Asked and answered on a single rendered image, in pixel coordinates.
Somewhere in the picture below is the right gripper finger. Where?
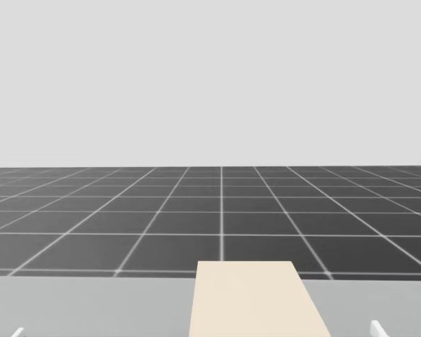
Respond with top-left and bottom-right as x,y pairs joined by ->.
369,319 -> 389,337

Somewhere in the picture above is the tall board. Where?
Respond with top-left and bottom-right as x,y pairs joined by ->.
188,260 -> 333,337

